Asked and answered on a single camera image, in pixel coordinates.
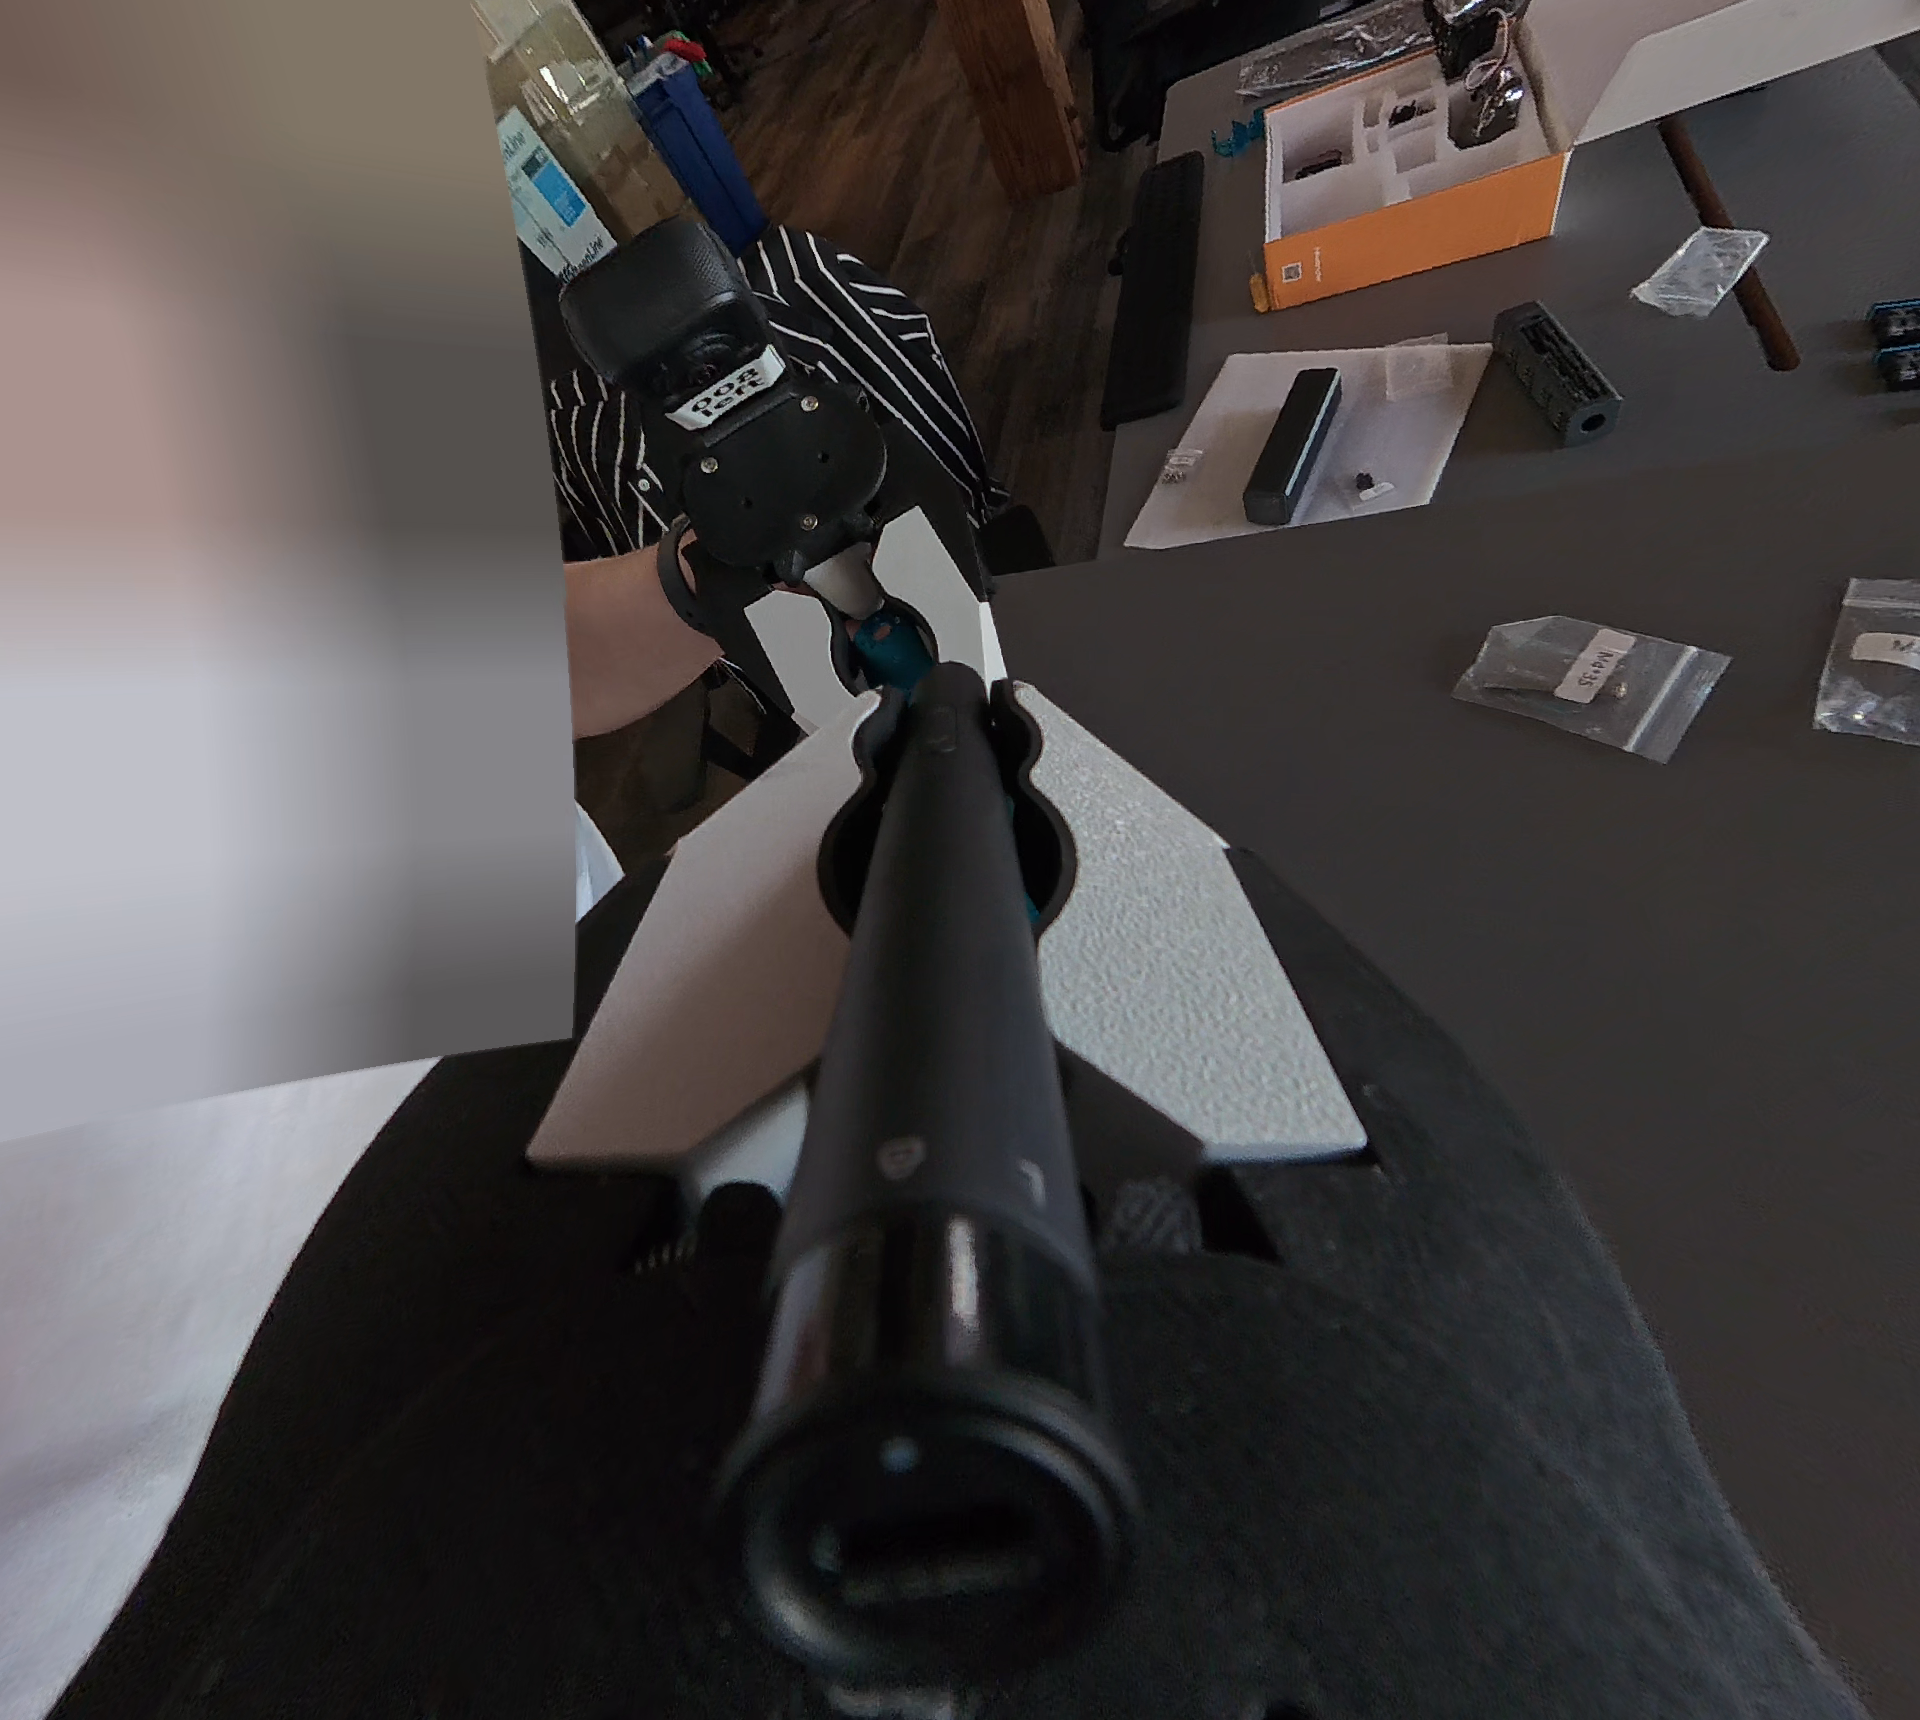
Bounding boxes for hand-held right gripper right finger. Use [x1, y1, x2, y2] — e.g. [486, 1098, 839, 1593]
[981, 682, 1371, 1167]

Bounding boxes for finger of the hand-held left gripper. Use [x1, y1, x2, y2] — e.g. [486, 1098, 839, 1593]
[742, 586, 871, 736]
[862, 508, 1007, 690]

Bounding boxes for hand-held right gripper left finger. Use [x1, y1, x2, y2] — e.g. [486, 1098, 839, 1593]
[528, 684, 918, 1173]

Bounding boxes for small teal plastic part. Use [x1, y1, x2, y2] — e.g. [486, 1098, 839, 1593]
[835, 598, 943, 705]

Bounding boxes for black cylindrical tube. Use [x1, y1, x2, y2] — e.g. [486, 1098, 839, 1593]
[716, 661, 1145, 1670]

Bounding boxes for person's left forearm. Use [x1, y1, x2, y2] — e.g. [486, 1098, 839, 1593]
[571, 541, 725, 741]

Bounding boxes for dark grey desk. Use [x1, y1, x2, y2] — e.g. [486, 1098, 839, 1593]
[992, 435, 1920, 1720]

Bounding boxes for person's striped shirt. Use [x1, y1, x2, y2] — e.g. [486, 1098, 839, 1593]
[545, 225, 1010, 560]

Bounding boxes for white paper sheet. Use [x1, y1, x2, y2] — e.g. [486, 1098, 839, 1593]
[1122, 341, 1495, 554]

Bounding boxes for blue bin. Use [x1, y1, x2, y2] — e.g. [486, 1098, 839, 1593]
[628, 46, 768, 262]

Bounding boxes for black padded bar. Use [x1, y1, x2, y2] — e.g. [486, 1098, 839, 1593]
[1099, 150, 1208, 433]

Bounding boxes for black rectangular case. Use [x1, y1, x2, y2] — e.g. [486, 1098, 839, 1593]
[1240, 363, 1346, 525]

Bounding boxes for labelled zip bag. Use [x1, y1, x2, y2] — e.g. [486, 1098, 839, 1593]
[1812, 575, 1920, 748]
[1449, 615, 1733, 763]

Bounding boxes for orange cardboard box white lid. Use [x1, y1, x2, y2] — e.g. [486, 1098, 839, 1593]
[1256, 0, 1920, 316]

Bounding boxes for long bag of black parts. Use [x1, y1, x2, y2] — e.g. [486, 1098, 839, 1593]
[1235, 10, 1445, 98]

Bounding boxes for black slotted cylinder part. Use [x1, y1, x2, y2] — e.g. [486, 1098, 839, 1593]
[1488, 297, 1625, 452]

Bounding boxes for white cloth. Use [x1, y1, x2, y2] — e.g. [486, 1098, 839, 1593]
[0, 1056, 439, 1720]

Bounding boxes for small crumpled plastic bag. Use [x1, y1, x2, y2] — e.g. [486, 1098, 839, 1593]
[1629, 225, 1773, 317]

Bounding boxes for servo motors with wires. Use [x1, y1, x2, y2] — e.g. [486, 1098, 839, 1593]
[1421, 0, 1536, 156]

